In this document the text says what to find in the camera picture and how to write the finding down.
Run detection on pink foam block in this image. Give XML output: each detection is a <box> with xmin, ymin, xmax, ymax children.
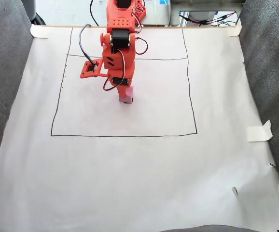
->
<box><xmin>118</xmin><ymin>86</ymin><xmax>135</xmax><ymax>105</ymax></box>

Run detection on shiny metal panel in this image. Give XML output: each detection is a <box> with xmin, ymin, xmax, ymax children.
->
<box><xmin>140</xmin><ymin>0</ymin><xmax>171</xmax><ymax>26</ymax></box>

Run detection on white paper sheet with lines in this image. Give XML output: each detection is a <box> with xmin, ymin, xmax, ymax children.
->
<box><xmin>0</xmin><ymin>24</ymin><xmax>279</xmax><ymax>232</ymax></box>

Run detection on grey fabric cushion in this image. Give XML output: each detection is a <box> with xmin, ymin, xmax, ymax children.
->
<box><xmin>0</xmin><ymin>0</ymin><xmax>35</xmax><ymax>203</ymax></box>
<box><xmin>238</xmin><ymin>0</ymin><xmax>279</xmax><ymax>216</ymax></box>

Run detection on white tape piece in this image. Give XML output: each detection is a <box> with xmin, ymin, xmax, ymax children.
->
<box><xmin>247</xmin><ymin>120</ymin><xmax>273</xmax><ymax>143</ymax></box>

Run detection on red white black servo wire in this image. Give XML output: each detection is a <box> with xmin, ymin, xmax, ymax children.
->
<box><xmin>130</xmin><ymin>6</ymin><xmax>143</xmax><ymax>34</ymax></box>
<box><xmin>103</xmin><ymin>48</ymin><xmax>126</xmax><ymax>92</ymax></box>
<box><xmin>135</xmin><ymin>37</ymin><xmax>149</xmax><ymax>55</ymax></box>

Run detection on orange camera mount with camera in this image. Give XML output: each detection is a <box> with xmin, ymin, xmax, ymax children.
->
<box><xmin>79</xmin><ymin>58</ymin><xmax>109</xmax><ymax>79</ymax></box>

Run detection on black camera cable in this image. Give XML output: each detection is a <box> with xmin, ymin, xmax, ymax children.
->
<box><xmin>78</xmin><ymin>0</ymin><xmax>99</xmax><ymax>71</ymax></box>

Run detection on grey metal enclosure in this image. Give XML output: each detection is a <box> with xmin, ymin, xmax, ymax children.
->
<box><xmin>169</xmin><ymin>0</ymin><xmax>245</xmax><ymax>27</ymax></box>

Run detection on red and black wire pair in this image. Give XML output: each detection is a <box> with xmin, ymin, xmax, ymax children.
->
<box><xmin>179</xmin><ymin>13</ymin><xmax>236</xmax><ymax>27</ymax></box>

